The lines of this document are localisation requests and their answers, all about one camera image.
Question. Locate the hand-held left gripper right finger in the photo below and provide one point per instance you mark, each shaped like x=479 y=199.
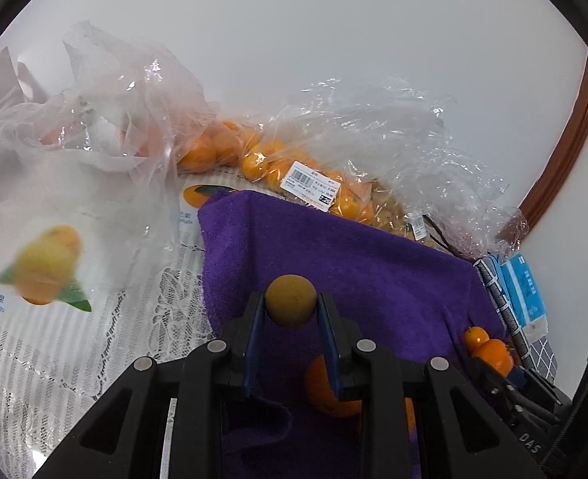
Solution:
x=330 y=349

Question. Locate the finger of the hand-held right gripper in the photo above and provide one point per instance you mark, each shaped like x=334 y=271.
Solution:
x=491 y=384
x=538 y=388

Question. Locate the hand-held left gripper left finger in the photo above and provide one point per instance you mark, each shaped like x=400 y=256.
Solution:
x=253 y=344

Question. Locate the orange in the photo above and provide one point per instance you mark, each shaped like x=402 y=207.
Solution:
x=475 y=335
x=316 y=384
x=493 y=354

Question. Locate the small brown round fruit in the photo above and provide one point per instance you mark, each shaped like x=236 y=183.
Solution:
x=291 y=304

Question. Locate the purple towel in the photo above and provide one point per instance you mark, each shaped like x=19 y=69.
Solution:
x=374 y=284

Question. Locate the clear bag of brown fruits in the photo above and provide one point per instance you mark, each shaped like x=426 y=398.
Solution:
x=394 y=214

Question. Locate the grey checkered cloth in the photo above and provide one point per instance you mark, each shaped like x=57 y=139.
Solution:
x=538 y=354

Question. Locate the blue tissue pack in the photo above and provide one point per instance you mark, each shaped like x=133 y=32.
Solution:
x=523 y=289

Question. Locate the fruit-print lace tablecloth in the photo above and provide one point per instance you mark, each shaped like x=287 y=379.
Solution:
x=124 y=319

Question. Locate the clear bag of oranges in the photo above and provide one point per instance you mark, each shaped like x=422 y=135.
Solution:
x=274 y=159

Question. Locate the crumpled clear plastic bag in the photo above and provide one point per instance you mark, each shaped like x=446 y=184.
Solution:
x=454 y=184

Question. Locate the brown wooden door frame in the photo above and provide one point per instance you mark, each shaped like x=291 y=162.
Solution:
x=568 y=144

